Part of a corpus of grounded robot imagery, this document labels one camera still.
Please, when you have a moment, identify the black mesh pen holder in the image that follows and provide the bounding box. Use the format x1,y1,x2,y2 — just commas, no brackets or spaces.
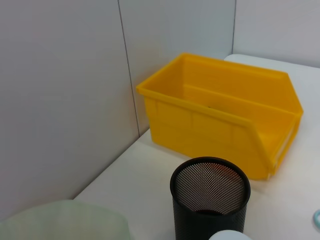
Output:
169,156,251,240

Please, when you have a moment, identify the yellow plastic bin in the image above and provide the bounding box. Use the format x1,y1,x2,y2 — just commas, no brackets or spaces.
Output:
136,52,305,181

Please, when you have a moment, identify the translucent green plastic bowl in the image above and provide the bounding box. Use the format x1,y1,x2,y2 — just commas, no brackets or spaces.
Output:
0,199,132,240

